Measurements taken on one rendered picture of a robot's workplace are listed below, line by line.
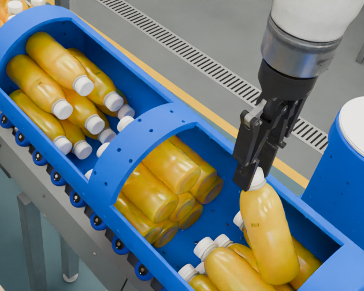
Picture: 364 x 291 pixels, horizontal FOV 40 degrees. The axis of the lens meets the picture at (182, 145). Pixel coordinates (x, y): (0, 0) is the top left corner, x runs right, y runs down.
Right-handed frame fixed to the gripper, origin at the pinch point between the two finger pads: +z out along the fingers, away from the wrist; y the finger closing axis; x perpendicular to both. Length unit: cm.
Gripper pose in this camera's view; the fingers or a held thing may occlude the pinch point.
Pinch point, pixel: (255, 164)
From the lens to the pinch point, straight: 79.5
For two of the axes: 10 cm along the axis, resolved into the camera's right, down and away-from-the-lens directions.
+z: -1.4, 6.8, 7.2
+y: 7.2, -4.3, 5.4
